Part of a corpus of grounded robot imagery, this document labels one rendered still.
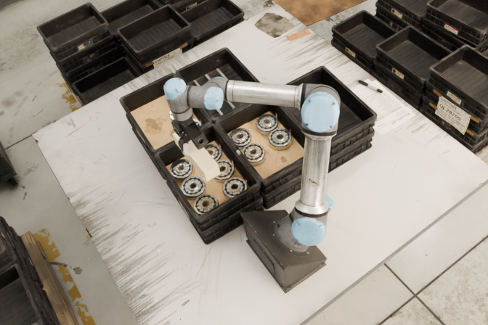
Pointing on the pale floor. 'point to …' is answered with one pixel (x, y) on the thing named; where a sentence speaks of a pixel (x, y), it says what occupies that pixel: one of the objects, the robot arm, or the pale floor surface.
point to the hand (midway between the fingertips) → (195, 151)
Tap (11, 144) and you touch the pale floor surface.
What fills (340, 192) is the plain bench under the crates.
